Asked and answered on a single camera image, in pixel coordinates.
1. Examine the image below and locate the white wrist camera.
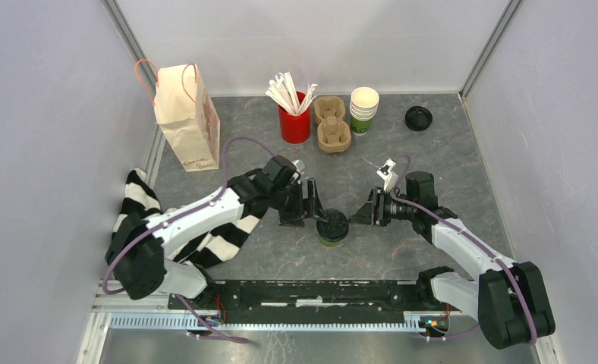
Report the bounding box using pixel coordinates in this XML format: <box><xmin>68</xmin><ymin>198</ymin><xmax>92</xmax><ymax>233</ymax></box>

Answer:
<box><xmin>292</xmin><ymin>159</ymin><xmax>305</xmax><ymax>174</ymax></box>
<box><xmin>376</xmin><ymin>158</ymin><xmax>399</xmax><ymax>193</ymax></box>

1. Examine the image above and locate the white wrapped straws bundle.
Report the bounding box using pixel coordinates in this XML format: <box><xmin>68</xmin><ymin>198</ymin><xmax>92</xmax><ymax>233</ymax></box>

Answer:
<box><xmin>265</xmin><ymin>72</ymin><xmax>318</xmax><ymax>116</ymax></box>

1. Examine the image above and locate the stack of paper cups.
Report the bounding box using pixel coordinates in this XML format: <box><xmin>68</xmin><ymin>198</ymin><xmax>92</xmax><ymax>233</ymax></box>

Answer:
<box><xmin>349</xmin><ymin>86</ymin><xmax>379</xmax><ymax>136</ymax></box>

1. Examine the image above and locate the brown pulp cup carrier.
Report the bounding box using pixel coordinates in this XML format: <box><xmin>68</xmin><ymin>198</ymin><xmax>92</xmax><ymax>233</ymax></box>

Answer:
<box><xmin>313</xmin><ymin>96</ymin><xmax>352</xmax><ymax>154</ymax></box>

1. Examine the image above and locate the beige paper gift bag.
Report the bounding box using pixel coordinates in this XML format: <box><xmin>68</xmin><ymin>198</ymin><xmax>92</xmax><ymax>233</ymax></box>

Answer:
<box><xmin>134</xmin><ymin>58</ymin><xmax>221</xmax><ymax>172</ymax></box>

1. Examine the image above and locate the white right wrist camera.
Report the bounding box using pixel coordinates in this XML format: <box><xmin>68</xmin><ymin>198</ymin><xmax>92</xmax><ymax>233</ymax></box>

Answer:
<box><xmin>376</xmin><ymin>158</ymin><xmax>399</xmax><ymax>193</ymax></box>

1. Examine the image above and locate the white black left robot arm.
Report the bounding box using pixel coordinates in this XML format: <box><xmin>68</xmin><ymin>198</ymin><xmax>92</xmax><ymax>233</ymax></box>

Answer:
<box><xmin>105</xmin><ymin>155</ymin><xmax>328</xmax><ymax>309</ymax></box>

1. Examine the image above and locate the green paper coffee cup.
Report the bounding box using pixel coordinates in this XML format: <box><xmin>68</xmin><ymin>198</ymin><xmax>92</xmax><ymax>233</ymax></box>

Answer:
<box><xmin>319</xmin><ymin>233</ymin><xmax>348</xmax><ymax>247</ymax></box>

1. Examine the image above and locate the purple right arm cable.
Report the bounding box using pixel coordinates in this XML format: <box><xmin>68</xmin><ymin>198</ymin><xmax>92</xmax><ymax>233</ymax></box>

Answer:
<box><xmin>389</xmin><ymin>153</ymin><xmax>540</xmax><ymax>347</ymax></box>

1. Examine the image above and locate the red straw holder cup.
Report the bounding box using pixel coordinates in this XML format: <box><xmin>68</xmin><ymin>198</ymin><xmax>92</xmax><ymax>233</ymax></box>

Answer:
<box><xmin>278</xmin><ymin>105</ymin><xmax>311</xmax><ymax>144</ymax></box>

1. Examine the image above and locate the black white striped cloth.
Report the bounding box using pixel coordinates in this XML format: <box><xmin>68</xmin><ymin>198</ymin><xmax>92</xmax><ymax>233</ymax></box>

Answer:
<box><xmin>112</xmin><ymin>168</ymin><xmax>267</xmax><ymax>268</ymax></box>

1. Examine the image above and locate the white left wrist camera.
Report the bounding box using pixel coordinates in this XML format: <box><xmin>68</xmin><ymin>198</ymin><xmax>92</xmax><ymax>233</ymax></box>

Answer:
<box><xmin>292</xmin><ymin>159</ymin><xmax>305</xmax><ymax>174</ymax></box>

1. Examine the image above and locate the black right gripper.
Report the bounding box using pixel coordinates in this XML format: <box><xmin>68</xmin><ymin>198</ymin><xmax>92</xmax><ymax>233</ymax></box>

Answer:
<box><xmin>347</xmin><ymin>187</ymin><xmax>416</xmax><ymax>227</ymax></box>

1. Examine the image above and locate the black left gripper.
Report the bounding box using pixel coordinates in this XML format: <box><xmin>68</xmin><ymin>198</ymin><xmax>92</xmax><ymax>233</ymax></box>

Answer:
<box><xmin>269</xmin><ymin>178</ymin><xmax>328</xmax><ymax>228</ymax></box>

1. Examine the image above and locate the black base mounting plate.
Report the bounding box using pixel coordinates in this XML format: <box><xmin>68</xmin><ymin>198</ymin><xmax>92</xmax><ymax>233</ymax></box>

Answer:
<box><xmin>168</xmin><ymin>278</ymin><xmax>467</xmax><ymax>325</ymax></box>

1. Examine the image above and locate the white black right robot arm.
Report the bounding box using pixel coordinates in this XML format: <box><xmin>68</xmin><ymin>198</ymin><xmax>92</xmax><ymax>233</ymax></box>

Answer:
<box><xmin>349</xmin><ymin>171</ymin><xmax>556</xmax><ymax>349</ymax></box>

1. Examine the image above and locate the white slotted cable duct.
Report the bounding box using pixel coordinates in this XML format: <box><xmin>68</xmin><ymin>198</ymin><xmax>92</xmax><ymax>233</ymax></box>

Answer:
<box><xmin>109</xmin><ymin>312</ymin><xmax>425</xmax><ymax>334</ymax></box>

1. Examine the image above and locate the stack of black lids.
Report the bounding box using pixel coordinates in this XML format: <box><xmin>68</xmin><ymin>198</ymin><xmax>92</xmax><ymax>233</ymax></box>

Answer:
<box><xmin>404</xmin><ymin>105</ymin><xmax>433</xmax><ymax>132</ymax></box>

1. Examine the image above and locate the black plastic cup lid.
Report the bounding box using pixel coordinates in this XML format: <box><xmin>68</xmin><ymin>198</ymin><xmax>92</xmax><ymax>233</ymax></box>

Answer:
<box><xmin>316</xmin><ymin>209</ymin><xmax>349</xmax><ymax>234</ymax></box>

